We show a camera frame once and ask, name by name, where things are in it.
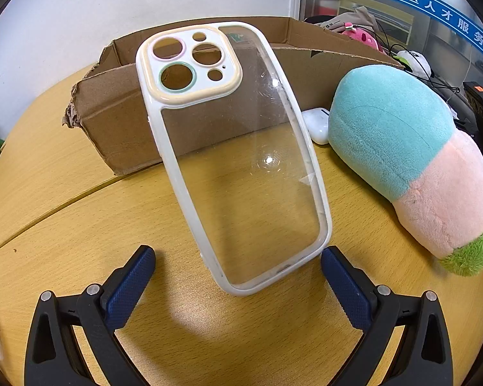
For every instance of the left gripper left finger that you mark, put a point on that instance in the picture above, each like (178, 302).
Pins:
(53, 356)

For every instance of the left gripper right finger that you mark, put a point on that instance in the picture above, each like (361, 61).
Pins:
(423, 356)

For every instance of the pig plush toy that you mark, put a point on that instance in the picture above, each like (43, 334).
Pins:
(399, 136)

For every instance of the clear white phone case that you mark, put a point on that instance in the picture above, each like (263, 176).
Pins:
(236, 150)

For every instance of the cardboard box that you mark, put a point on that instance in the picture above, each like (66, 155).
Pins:
(107, 103)

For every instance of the white earbuds case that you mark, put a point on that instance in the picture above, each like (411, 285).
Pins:
(317, 121)

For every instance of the white round device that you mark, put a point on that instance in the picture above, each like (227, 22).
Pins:
(415, 63)

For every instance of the pink plush toy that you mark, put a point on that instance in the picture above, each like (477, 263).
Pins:
(361, 35)

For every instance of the beige folded garment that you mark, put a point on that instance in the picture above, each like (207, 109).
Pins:
(360, 16)

